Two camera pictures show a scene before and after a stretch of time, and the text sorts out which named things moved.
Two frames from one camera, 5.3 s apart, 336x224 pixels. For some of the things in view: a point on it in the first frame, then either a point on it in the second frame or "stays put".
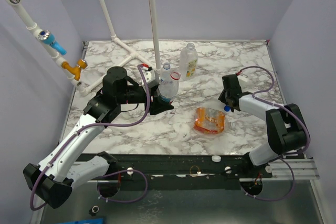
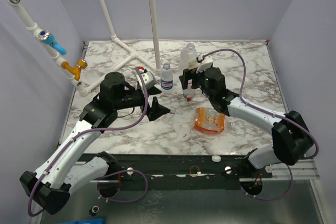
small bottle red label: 168,90 → 188,94
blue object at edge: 92,221 stays put
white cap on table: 216,158 stays put
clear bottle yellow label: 188,62 stays put
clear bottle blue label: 166,73 stays put
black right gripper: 229,94 → 191,76
